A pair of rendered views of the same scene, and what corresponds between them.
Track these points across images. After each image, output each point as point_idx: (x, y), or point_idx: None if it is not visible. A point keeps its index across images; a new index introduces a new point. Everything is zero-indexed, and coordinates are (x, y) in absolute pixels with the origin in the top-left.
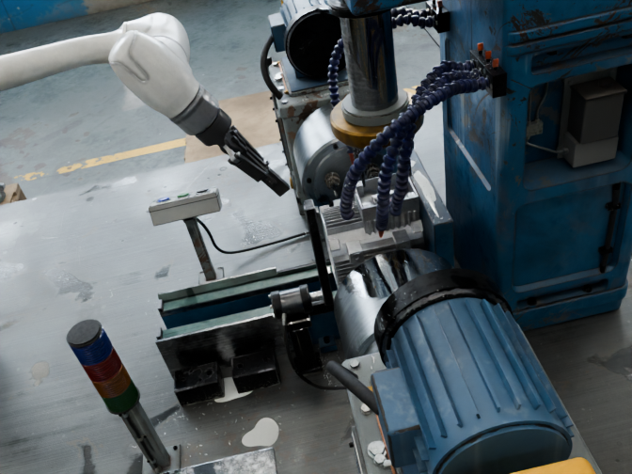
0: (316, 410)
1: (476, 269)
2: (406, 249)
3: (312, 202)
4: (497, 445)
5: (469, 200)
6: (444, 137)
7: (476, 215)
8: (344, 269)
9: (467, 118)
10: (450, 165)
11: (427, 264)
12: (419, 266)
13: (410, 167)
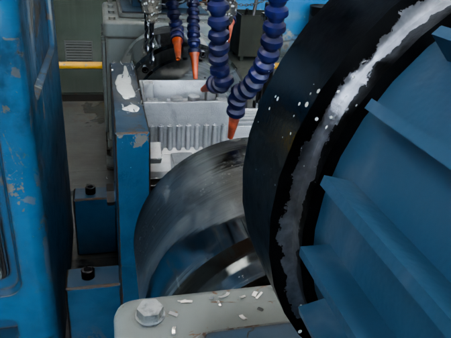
0: None
1: (66, 221)
2: (171, 43)
3: (268, 3)
4: None
5: (55, 137)
6: (37, 147)
7: (58, 133)
8: None
9: (31, 3)
10: (45, 171)
11: (154, 43)
12: (162, 39)
13: (145, 36)
